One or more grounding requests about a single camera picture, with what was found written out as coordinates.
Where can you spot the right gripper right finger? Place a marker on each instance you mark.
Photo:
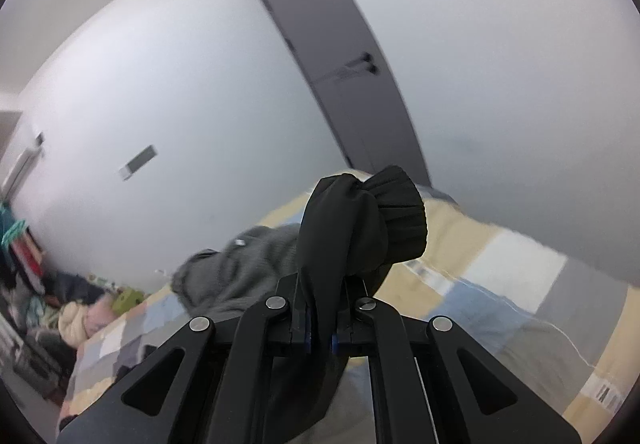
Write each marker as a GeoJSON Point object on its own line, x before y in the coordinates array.
{"type": "Point", "coordinates": [400, 380]}

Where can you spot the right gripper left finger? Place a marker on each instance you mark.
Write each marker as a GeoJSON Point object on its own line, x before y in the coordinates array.
{"type": "Point", "coordinates": [208, 383]}

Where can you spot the black padded coat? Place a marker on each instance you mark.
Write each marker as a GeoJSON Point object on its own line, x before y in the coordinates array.
{"type": "Point", "coordinates": [352, 230]}

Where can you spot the dark clothes pile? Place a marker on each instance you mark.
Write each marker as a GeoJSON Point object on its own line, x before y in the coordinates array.
{"type": "Point", "coordinates": [68, 288]}

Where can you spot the grey fleece jacket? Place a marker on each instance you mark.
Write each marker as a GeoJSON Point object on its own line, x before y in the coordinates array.
{"type": "Point", "coordinates": [223, 284]}

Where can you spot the green box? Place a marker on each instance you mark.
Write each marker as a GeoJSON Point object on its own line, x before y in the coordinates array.
{"type": "Point", "coordinates": [127, 299]}

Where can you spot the patchwork bed quilt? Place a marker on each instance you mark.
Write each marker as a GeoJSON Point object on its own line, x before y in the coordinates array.
{"type": "Point", "coordinates": [568, 331]}

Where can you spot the pink fluffy garment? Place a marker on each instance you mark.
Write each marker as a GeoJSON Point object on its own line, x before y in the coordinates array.
{"type": "Point", "coordinates": [99, 315]}

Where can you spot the cream fluffy garment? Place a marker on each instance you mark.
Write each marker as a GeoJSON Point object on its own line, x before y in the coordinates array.
{"type": "Point", "coordinates": [71, 323]}

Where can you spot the white air conditioner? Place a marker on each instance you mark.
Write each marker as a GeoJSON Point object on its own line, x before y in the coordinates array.
{"type": "Point", "coordinates": [22, 165]}

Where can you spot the dark grey door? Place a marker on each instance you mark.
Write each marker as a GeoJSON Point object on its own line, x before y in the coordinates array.
{"type": "Point", "coordinates": [366, 113]}

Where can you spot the grey wall switch panel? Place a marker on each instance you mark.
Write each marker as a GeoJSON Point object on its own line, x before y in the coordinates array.
{"type": "Point", "coordinates": [137, 162]}

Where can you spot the black door handle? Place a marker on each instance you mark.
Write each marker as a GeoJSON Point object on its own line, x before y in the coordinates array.
{"type": "Point", "coordinates": [363, 64]}

